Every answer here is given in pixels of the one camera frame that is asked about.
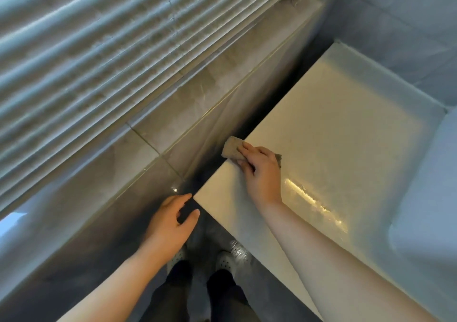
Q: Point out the white perforated clog shoe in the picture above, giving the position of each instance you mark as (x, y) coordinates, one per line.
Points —
(178, 257)
(225, 259)

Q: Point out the person's left forearm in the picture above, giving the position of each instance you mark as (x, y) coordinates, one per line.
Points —
(117, 291)

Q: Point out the person's right fingers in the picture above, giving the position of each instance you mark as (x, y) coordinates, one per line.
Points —
(250, 155)

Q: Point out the white window blinds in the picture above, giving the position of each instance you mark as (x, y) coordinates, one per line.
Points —
(107, 47)

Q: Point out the person's left hand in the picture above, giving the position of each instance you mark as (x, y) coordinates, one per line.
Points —
(162, 229)

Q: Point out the person's right forearm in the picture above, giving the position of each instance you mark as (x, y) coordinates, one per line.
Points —
(332, 271)

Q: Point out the person's left thumb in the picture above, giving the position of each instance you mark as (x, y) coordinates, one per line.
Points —
(189, 220)

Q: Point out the person's right hand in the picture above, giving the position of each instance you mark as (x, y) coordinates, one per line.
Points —
(262, 180)

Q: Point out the dark trousers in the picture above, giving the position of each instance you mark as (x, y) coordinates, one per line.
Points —
(225, 296)

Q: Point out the white bathtub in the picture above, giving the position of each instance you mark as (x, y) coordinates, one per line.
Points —
(339, 118)

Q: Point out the grey-brown cleaning cloth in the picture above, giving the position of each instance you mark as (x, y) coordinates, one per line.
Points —
(230, 147)

